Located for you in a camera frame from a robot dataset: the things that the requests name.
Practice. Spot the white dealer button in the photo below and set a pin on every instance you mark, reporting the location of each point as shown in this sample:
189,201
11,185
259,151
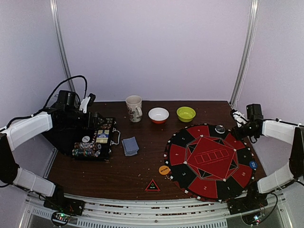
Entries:
86,139

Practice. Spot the folded blue grey cloth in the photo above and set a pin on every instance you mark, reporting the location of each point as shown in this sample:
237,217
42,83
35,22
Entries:
130,146

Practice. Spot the blue texas holdem card box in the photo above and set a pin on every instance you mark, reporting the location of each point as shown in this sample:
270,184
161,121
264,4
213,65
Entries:
102,136

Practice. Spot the black poker chip case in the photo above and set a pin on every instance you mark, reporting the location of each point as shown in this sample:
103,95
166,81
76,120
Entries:
64,140

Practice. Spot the black red triangular all-in marker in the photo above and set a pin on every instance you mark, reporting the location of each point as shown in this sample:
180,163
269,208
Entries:
152,186

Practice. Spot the aluminium frame post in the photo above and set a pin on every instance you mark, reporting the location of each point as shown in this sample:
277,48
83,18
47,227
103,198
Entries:
62,51
249,40

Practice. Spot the left aluminium frame post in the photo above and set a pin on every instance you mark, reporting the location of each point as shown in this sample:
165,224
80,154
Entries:
62,51

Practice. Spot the blue small blind button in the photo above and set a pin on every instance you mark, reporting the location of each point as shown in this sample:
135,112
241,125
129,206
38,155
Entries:
253,165

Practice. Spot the orange big blind button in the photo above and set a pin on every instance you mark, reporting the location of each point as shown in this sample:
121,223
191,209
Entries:
164,170

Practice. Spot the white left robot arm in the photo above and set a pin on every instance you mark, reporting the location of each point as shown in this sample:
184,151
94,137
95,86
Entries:
13,135

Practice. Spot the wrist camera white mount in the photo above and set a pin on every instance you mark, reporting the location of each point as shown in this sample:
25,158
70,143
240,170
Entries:
238,117
87,102

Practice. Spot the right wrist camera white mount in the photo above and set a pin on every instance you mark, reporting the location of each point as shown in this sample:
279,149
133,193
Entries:
238,117

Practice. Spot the white orange bowl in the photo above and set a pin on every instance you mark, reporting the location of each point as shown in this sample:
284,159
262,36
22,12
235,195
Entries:
158,115

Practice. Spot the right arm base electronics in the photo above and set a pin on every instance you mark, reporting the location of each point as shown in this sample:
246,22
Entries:
253,200

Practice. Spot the ceramic coral pattern mug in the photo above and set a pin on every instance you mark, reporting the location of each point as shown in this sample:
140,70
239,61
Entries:
134,105

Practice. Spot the red black poker mat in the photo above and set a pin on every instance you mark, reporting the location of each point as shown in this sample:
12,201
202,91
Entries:
209,164

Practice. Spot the lime green bowl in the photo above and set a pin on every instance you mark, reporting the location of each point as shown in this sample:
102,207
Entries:
186,114

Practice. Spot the right aluminium frame post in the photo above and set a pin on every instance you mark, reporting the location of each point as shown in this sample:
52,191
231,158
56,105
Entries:
249,40

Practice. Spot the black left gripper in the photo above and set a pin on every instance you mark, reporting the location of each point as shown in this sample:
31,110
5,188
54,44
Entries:
92,124

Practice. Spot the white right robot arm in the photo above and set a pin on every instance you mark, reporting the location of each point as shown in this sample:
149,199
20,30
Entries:
281,149

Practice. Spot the black round dealer puck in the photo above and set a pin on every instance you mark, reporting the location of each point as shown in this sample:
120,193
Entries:
220,129

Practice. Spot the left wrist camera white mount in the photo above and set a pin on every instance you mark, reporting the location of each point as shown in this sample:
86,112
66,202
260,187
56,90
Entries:
87,102

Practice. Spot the front poker chip stacks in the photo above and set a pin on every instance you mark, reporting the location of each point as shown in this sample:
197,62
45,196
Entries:
89,149

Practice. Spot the upper poker chip row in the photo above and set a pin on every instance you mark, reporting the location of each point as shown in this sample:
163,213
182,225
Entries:
109,121

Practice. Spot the aluminium front table rail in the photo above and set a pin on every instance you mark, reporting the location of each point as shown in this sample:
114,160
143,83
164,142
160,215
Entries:
178,213

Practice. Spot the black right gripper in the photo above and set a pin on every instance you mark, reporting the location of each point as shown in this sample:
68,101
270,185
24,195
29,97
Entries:
239,129

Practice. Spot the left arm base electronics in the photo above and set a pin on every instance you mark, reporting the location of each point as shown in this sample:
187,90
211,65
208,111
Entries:
64,209

